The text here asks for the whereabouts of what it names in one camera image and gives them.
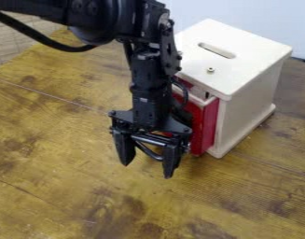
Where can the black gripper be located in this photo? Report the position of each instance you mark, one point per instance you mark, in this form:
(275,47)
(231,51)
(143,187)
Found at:
(148,118)

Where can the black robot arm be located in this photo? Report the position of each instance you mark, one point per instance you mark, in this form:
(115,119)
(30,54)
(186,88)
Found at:
(138,23)

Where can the red drawer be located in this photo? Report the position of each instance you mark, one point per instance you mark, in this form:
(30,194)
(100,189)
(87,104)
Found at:
(198,112)

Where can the black metal drawer handle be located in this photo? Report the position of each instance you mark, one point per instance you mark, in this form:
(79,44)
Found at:
(175,145)

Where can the white wooden box cabinet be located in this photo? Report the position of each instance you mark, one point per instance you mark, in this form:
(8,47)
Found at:
(235,65)

